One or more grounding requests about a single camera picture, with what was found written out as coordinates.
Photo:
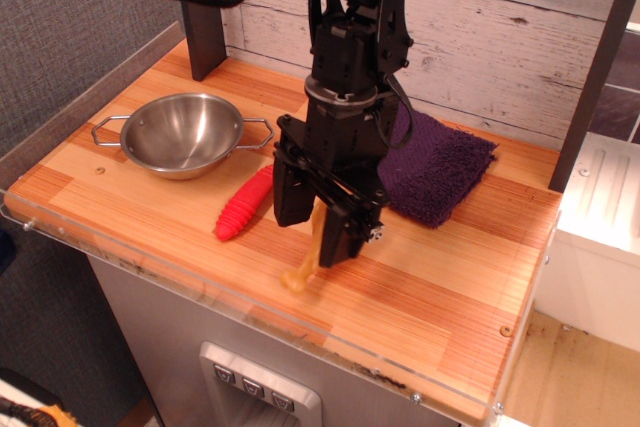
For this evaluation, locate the purple folded cloth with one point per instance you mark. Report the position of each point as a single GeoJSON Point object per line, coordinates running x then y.
{"type": "Point", "coordinates": [435, 171]}

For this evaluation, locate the orange and black object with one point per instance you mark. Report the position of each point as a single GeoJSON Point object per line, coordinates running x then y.
{"type": "Point", "coordinates": [45, 416]}

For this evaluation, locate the clear acrylic edge guard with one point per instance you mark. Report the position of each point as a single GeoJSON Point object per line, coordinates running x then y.
{"type": "Point", "coordinates": [427, 313]}

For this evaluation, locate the steel two-handled bowl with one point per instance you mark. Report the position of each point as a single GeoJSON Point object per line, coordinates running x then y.
{"type": "Point", "coordinates": [182, 136]}

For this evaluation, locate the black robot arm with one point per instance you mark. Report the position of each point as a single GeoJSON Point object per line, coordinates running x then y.
{"type": "Point", "coordinates": [358, 43]}

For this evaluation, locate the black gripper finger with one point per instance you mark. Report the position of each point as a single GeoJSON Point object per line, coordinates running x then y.
{"type": "Point", "coordinates": [293, 195]}
{"type": "Point", "coordinates": [344, 234]}

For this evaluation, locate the dark right shelf post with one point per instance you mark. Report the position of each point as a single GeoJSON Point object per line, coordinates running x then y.
{"type": "Point", "coordinates": [604, 57]}

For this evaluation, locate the dark left shelf post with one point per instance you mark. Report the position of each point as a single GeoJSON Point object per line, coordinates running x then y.
{"type": "Point", "coordinates": [205, 38]}

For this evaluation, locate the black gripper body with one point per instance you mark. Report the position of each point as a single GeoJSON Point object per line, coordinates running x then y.
{"type": "Point", "coordinates": [341, 142]}

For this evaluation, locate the red-handled metal spoon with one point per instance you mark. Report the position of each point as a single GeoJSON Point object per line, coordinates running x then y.
{"type": "Point", "coordinates": [242, 206]}

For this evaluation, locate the dark shelf post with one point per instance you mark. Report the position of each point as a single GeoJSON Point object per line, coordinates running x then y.
{"type": "Point", "coordinates": [205, 38]}
{"type": "Point", "coordinates": [604, 57]}

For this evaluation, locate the silver button control panel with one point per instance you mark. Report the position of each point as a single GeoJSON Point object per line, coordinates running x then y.
{"type": "Point", "coordinates": [245, 393]}

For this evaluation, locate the tan toy chicken thigh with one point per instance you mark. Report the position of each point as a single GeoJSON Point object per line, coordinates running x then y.
{"type": "Point", "coordinates": [296, 280]}

